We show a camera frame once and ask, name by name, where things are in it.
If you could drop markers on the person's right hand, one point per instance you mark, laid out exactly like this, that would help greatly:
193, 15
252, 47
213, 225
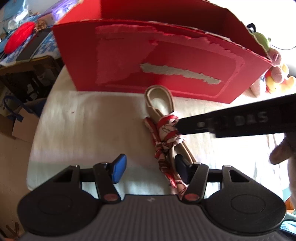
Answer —
286, 151

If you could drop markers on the black smartphone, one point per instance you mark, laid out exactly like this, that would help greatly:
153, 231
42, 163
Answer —
27, 53

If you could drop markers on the yellow duck plush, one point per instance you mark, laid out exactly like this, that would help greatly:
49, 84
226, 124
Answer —
287, 86

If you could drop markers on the purple tissue pack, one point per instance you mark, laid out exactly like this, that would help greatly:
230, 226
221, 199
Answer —
57, 11

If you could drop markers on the pink pig plush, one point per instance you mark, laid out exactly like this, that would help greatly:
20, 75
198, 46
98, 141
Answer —
275, 73

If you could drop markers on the large red cardboard box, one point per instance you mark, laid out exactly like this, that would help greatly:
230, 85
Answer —
194, 48

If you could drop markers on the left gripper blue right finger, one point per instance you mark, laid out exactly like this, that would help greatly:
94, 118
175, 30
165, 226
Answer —
183, 168

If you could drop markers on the pale green bed sheet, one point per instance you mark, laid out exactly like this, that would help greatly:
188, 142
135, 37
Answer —
85, 128

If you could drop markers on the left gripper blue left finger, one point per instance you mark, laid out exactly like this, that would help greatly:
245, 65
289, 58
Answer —
118, 168

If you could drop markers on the green bug plush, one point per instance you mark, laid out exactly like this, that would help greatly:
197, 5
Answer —
259, 37

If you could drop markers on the blue checkered towel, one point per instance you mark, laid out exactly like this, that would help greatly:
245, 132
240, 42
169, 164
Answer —
47, 48

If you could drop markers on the cardboard boxes on floor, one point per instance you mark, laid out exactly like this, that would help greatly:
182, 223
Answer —
19, 119

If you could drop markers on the dark wooden side table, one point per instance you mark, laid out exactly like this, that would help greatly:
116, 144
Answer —
32, 80

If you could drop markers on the red glasses case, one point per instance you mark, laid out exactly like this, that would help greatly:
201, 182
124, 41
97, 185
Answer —
18, 37

